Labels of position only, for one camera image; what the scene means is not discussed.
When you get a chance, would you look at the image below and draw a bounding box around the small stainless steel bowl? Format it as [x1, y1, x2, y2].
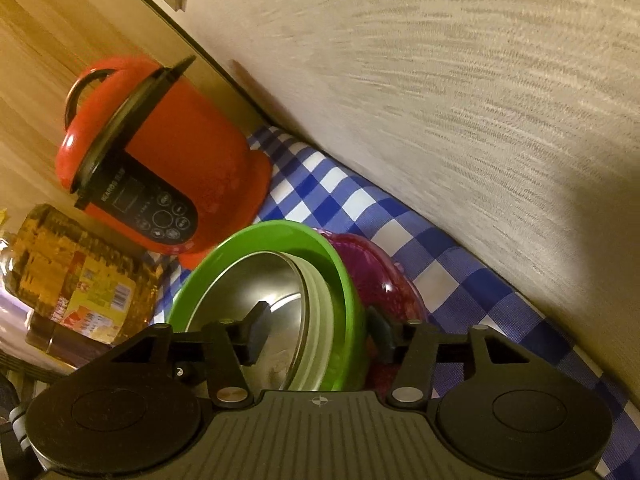
[186, 252, 308, 392]

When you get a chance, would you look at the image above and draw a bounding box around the pink glass plate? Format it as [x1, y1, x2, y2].
[320, 230, 428, 398]

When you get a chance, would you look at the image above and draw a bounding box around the green plastic bowl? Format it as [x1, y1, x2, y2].
[166, 220, 367, 391]

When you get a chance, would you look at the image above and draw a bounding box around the white plastic bowl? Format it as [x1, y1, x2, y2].
[288, 254, 334, 391]

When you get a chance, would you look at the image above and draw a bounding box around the blue white checkered tablecloth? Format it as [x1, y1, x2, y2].
[146, 124, 640, 480]

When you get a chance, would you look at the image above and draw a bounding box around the brown cylindrical canister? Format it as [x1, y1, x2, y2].
[25, 312, 111, 367]

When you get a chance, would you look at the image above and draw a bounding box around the large cooking oil bottle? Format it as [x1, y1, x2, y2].
[1, 204, 162, 344]

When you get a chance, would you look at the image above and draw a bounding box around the red electric pressure cooker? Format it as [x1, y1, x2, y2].
[55, 56, 272, 270]

